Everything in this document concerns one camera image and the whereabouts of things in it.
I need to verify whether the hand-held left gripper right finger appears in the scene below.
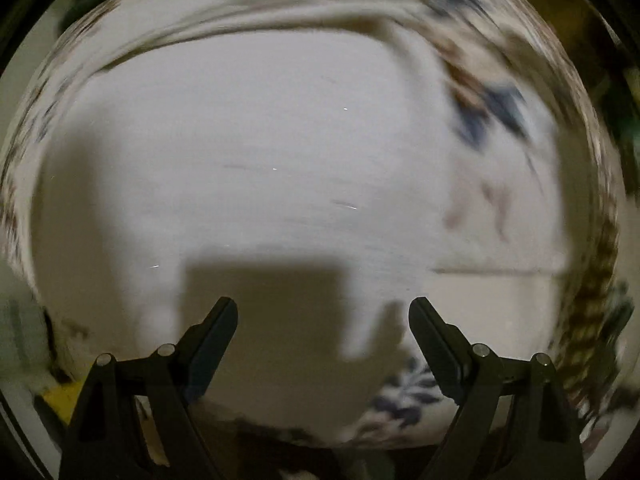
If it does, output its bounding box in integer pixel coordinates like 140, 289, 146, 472
408, 296, 586, 480

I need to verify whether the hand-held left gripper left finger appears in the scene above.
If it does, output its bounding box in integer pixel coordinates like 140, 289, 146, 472
58, 296, 239, 480

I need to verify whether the white garment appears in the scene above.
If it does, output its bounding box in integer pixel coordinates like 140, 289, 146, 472
30, 35, 481, 448

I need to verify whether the yellow object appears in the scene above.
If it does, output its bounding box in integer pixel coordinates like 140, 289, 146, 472
42, 382, 86, 423

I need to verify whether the floral printed bed sheet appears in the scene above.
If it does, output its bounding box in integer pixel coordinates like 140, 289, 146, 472
0, 0, 631, 461

